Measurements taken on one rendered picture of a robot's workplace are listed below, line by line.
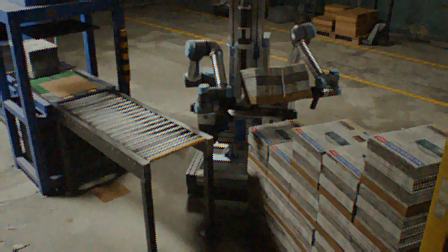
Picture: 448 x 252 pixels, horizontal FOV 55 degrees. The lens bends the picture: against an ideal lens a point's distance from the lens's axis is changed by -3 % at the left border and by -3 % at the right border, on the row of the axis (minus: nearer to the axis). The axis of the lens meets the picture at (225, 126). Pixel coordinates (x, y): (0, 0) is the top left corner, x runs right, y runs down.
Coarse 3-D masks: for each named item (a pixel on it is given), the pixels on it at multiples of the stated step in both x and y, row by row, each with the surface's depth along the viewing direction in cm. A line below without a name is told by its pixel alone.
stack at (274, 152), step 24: (264, 144) 279; (288, 144) 276; (288, 168) 254; (264, 192) 292; (288, 192) 259; (312, 192) 233; (264, 216) 299; (288, 216) 262; (312, 216) 236; (336, 216) 214; (288, 240) 268; (312, 240) 239; (336, 240) 217
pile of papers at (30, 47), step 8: (40, 40) 430; (24, 48) 404; (32, 48) 403; (40, 48) 402; (48, 48) 405; (56, 48) 411; (32, 56) 398; (40, 56) 403; (48, 56) 408; (56, 56) 414; (32, 64) 400; (40, 64) 405; (48, 64) 411; (56, 64) 416; (32, 72) 402; (40, 72) 407; (48, 72) 413; (56, 72) 418
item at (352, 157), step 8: (360, 144) 223; (328, 152) 215; (336, 152) 215; (344, 152) 215; (352, 152) 215; (360, 152) 216; (336, 160) 209; (344, 160) 208; (352, 160) 208; (360, 160) 208; (352, 168) 202; (360, 168) 201
